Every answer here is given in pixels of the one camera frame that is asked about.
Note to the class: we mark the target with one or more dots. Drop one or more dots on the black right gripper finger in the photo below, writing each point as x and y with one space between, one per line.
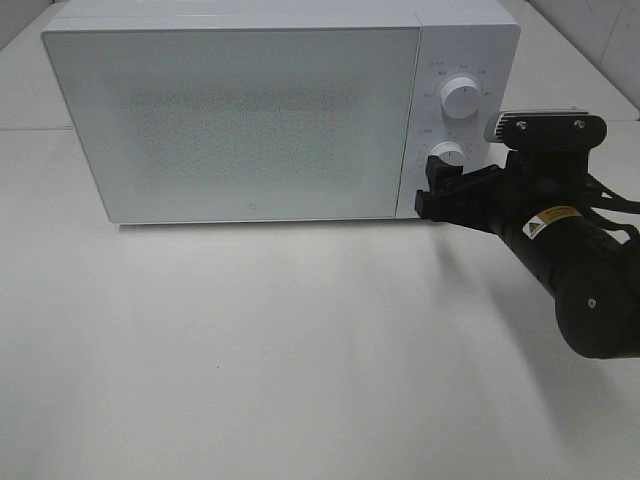
440 175
460 199

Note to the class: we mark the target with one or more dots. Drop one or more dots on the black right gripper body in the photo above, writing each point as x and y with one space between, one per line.
546 167

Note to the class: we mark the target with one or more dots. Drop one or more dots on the white microwave knob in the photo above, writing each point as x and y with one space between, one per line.
450 152
460 96

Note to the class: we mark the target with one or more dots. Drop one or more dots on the white microwave door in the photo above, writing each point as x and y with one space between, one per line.
254 125

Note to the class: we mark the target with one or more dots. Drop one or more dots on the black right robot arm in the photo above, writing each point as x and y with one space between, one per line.
593 276

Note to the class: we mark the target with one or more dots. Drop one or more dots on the white microwave oven body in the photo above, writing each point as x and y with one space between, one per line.
478 38

